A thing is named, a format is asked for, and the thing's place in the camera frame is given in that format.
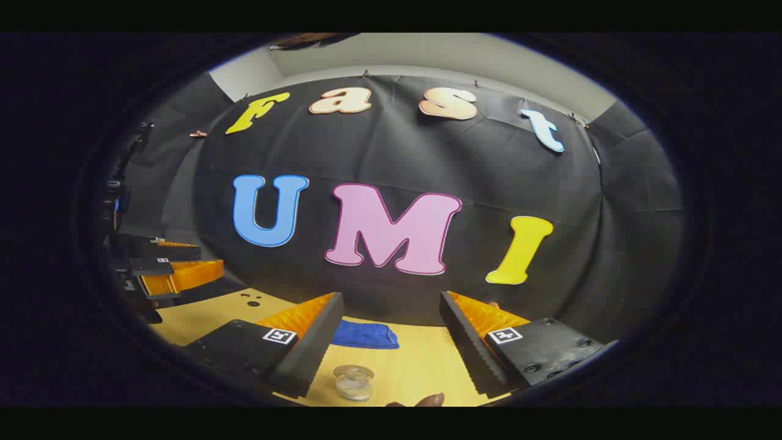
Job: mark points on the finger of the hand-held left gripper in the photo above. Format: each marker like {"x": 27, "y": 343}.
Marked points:
{"x": 153, "y": 249}
{"x": 183, "y": 278}

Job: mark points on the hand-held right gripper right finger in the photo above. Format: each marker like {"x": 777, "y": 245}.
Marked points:
{"x": 467, "y": 351}

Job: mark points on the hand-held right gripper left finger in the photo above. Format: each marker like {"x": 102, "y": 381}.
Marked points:
{"x": 317, "y": 348}

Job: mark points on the clear plastic water bottle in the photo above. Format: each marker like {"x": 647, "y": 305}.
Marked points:
{"x": 354, "y": 382}

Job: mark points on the blue towel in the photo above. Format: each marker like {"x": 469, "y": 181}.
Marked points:
{"x": 365, "y": 335}

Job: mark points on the black backdrop cloth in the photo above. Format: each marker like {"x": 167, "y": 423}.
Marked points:
{"x": 391, "y": 146}

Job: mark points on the brown overhead fixture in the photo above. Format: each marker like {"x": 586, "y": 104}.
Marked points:
{"x": 305, "y": 40}

